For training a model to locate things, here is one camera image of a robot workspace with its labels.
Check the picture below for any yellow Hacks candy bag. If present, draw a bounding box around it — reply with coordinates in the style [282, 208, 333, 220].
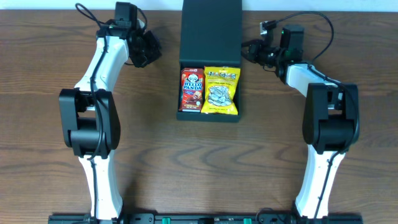
[201, 67, 241, 115]

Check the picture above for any dark green box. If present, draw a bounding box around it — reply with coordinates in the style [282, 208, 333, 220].
[175, 0, 243, 123]

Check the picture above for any red Hello Panda box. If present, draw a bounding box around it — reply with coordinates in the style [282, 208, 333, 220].
[179, 68, 205, 113]

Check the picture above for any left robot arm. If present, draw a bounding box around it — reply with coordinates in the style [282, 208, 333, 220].
[59, 19, 160, 223]

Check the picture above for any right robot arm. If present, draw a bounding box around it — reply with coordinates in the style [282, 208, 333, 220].
[241, 21, 361, 223]

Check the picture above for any right black cable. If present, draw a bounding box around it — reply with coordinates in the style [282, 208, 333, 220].
[270, 11, 360, 220]

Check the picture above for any black cable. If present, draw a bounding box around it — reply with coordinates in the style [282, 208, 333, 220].
[270, 11, 360, 220]
[75, 2, 149, 220]

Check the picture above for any left black cable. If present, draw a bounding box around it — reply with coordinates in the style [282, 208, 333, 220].
[75, 2, 149, 220]

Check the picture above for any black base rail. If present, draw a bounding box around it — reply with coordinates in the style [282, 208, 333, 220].
[47, 212, 363, 224]

